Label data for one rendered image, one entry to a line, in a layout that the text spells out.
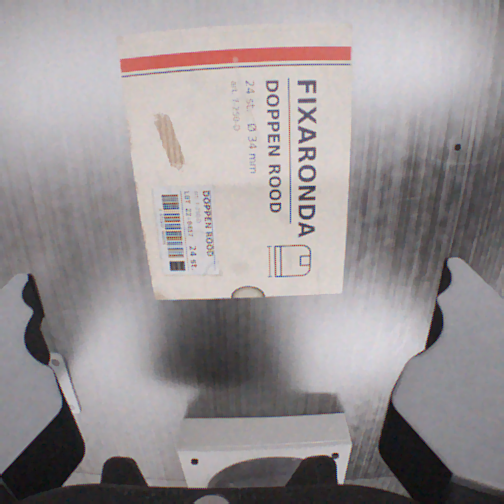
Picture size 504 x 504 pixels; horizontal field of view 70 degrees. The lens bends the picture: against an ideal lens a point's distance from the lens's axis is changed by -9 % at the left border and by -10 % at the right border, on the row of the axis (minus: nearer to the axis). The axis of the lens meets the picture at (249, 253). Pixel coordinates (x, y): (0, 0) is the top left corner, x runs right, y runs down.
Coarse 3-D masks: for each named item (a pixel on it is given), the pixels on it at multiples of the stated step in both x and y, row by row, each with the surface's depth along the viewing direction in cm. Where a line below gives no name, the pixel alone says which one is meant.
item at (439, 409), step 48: (480, 288) 10; (432, 336) 9; (480, 336) 8; (432, 384) 7; (480, 384) 7; (384, 432) 7; (432, 432) 6; (480, 432) 6; (432, 480) 6; (480, 480) 5
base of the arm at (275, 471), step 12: (276, 456) 38; (228, 468) 38; (240, 468) 38; (252, 468) 37; (264, 468) 37; (276, 468) 37; (288, 468) 37; (216, 480) 39; (228, 480) 37; (240, 480) 36; (252, 480) 36; (264, 480) 36; (276, 480) 36; (288, 480) 36
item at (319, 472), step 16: (112, 464) 6; (128, 464) 6; (304, 464) 6; (320, 464) 6; (336, 464) 6; (112, 480) 5; (128, 480) 5; (144, 480) 5; (304, 480) 5; (320, 480) 5; (336, 480) 5; (32, 496) 5; (48, 496) 5; (64, 496) 5; (80, 496) 5; (96, 496) 5; (112, 496) 5; (128, 496) 5; (144, 496) 5; (160, 496) 5; (176, 496) 5; (192, 496) 5; (208, 496) 5; (224, 496) 5; (240, 496) 5; (256, 496) 5; (272, 496) 5; (288, 496) 5; (304, 496) 5; (320, 496) 5; (336, 496) 5; (352, 496) 5; (368, 496) 5; (384, 496) 5; (400, 496) 5
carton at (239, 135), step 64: (128, 64) 19; (192, 64) 19; (256, 64) 19; (320, 64) 19; (128, 128) 21; (192, 128) 21; (256, 128) 21; (320, 128) 21; (192, 192) 23; (256, 192) 22; (320, 192) 22; (192, 256) 24; (256, 256) 24; (320, 256) 24
